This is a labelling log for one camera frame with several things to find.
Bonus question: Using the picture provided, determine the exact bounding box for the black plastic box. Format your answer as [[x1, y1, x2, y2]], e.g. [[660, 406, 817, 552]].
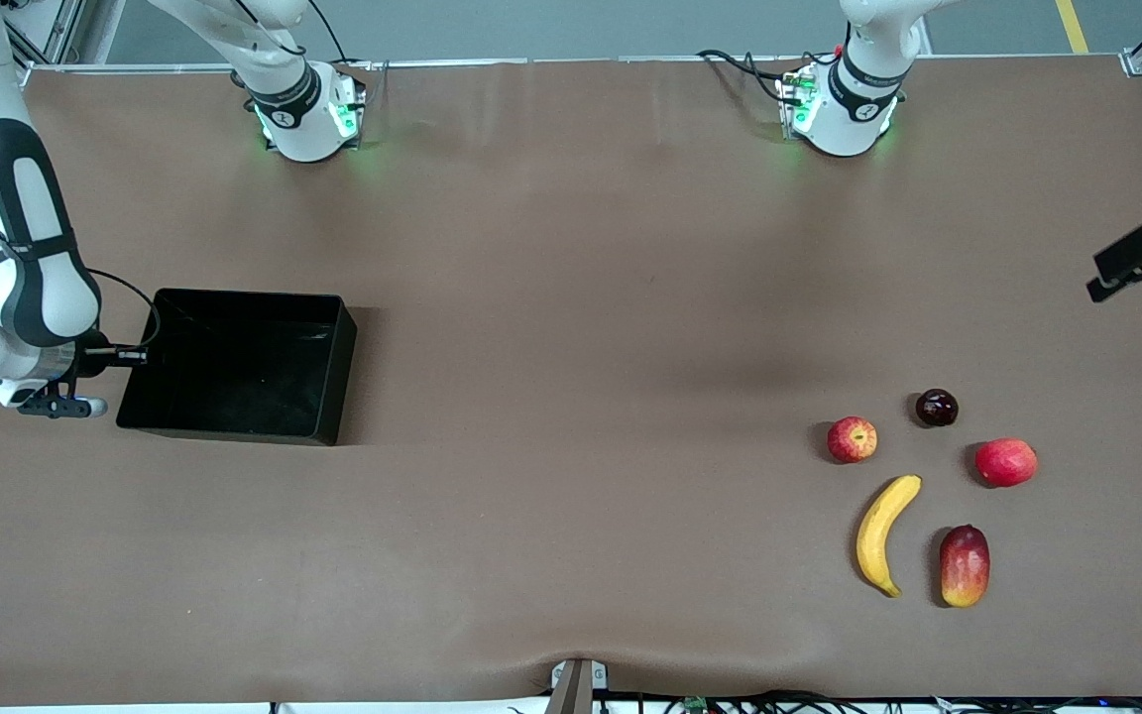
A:
[[115, 288, 359, 447]]

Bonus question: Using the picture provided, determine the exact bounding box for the small red yellow apple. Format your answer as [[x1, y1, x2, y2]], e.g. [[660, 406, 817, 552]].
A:
[[826, 416, 879, 465]]

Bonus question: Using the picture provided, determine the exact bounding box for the yellow banana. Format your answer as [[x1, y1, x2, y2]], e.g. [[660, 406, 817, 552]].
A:
[[856, 474, 924, 599]]

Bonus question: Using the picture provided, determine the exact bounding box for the yellow floor tape strip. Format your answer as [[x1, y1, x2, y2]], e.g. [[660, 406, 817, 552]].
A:
[[1055, 0, 1092, 56]]

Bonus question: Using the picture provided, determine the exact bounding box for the red peach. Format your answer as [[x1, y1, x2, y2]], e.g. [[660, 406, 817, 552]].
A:
[[974, 437, 1039, 489]]

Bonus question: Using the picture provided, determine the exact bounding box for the dark purple plum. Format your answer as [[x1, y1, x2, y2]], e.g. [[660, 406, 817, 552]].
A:
[[915, 389, 960, 428]]

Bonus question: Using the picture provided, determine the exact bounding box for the red yellow mango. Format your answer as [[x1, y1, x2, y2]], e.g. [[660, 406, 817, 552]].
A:
[[938, 525, 991, 609]]

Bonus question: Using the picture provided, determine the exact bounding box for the black right base cable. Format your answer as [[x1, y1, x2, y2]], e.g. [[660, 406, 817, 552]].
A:
[[308, 0, 374, 70]]

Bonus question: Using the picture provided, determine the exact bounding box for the black base cable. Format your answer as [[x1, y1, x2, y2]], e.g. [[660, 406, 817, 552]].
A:
[[308, 0, 374, 70], [695, 48, 795, 105]]

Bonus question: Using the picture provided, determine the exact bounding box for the black left base cable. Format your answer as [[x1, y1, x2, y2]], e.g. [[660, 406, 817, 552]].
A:
[[695, 48, 795, 105]]

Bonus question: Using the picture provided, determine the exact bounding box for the metal table edge rail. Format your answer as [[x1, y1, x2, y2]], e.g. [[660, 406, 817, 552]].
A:
[[26, 55, 1127, 76]]

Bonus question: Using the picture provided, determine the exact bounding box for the metal table edge bracket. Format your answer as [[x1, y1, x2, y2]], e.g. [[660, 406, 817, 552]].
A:
[[546, 657, 610, 714]]

